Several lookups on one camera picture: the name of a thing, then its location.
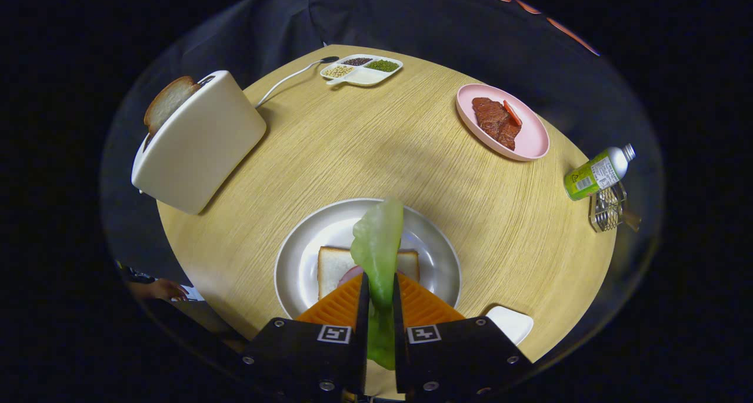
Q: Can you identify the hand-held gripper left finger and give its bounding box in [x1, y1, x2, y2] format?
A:
[238, 272, 370, 399]

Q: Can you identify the green lettuce leaf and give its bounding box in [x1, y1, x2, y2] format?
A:
[350, 198, 405, 371]

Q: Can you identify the white divided dish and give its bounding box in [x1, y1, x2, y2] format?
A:
[319, 54, 404, 88]

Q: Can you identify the pink ham slice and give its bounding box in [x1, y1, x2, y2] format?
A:
[337, 265, 365, 287]

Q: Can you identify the pink plate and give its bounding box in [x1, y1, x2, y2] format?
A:
[456, 84, 551, 162]

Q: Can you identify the small white dish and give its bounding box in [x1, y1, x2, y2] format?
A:
[485, 305, 535, 346]

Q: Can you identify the white bread slice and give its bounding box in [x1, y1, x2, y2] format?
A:
[317, 246, 421, 301]

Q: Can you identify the toasted bread slice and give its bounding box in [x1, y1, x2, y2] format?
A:
[144, 75, 202, 138]

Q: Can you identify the small wire basket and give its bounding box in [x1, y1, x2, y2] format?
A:
[589, 181, 642, 234]

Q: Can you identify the white power cable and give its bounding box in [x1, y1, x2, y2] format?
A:
[255, 58, 324, 109]

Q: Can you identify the white toaster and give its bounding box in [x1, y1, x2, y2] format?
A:
[131, 69, 267, 215]

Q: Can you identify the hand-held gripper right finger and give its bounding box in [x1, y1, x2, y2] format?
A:
[392, 272, 533, 399]

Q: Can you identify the green label metal bottle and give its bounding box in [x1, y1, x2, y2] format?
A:
[564, 144, 637, 202]

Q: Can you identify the round grey plate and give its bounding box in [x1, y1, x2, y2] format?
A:
[275, 198, 462, 321]

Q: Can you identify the brown meat slice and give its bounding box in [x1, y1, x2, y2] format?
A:
[471, 97, 522, 151]

